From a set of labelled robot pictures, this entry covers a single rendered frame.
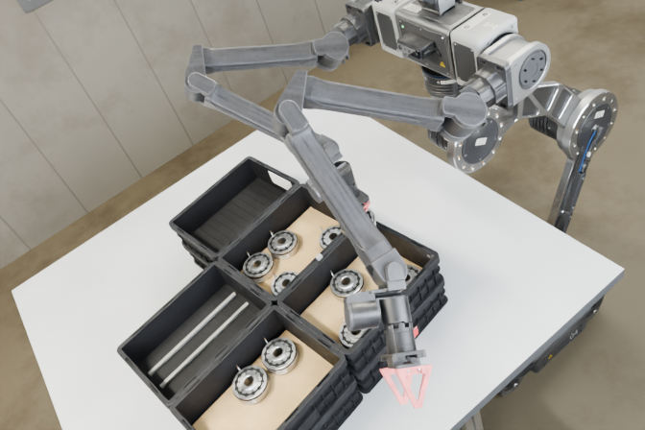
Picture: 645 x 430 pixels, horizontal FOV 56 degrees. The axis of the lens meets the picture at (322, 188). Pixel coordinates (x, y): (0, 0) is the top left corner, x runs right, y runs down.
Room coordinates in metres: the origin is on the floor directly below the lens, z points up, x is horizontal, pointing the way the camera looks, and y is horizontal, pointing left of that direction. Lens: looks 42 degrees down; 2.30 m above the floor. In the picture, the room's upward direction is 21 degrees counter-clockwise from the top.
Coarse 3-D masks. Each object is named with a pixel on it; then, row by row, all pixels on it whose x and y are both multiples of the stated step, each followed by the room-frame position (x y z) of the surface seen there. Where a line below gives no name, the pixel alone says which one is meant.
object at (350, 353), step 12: (384, 228) 1.26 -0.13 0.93; (408, 240) 1.19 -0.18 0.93; (432, 252) 1.11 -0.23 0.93; (432, 264) 1.07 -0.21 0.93; (420, 276) 1.05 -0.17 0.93; (408, 288) 1.02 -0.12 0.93; (288, 312) 1.09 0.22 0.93; (312, 324) 1.02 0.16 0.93; (372, 336) 0.94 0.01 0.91; (360, 348) 0.91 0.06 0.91
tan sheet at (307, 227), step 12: (300, 216) 1.55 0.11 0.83; (312, 216) 1.53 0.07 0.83; (324, 216) 1.51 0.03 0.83; (288, 228) 1.52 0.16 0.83; (300, 228) 1.49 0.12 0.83; (312, 228) 1.47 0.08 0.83; (324, 228) 1.45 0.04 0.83; (300, 240) 1.44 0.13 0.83; (312, 240) 1.42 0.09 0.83; (300, 252) 1.39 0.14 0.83; (312, 252) 1.37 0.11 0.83; (276, 264) 1.38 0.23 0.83; (288, 264) 1.36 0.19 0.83; (300, 264) 1.34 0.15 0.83; (264, 288) 1.30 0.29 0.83
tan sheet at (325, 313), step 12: (360, 264) 1.25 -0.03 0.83; (408, 264) 1.18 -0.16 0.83; (372, 288) 1.15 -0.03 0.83; (324, 300) 1.17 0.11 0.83; (336, 300) 1.15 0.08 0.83; (312, 312) 1.14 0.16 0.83; (324, 312) 1.13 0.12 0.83; (336, 312) 1.11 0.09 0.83; (324, 324) 1.08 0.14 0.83; (336, 324) 1.07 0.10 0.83; (336, 336) 1.03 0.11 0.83
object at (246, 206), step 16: (240, 176) 1.81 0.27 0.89; (256, 176) 1.84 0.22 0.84; (224, 192) 1.77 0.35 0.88; (240, 192) 1.80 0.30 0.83; (256, 192) 1.76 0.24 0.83; (272, 192) 1.73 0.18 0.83; (192, 208) 1.70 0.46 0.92; (208, 208) 1.73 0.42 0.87; (224, 208) 1.74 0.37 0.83; (240, 208) 1.71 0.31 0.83; (256, 208) 1.67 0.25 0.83; (176, 224) 1.66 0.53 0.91; (192, 224) 1.68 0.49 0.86; (208, 224) 1.69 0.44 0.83; (224, 224) 1.66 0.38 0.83; (240, 224) 1.63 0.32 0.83; (208, 240) 1.61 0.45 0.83; (224, 240) 1.58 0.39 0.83
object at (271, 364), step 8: (272, 344) 1.07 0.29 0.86; (280, 344) 1.05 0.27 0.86; (288, 344) 1.04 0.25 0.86; (264, 352) 1.04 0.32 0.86; (288, 352) 1.02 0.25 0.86; (264, 360) 1.02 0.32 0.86; (272, 360) 1.01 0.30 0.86; (280, 360) 1.00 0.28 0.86; (288, 360) 0.99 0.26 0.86; (272, 368) 0.99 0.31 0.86; (280, 368) 0.98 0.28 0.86
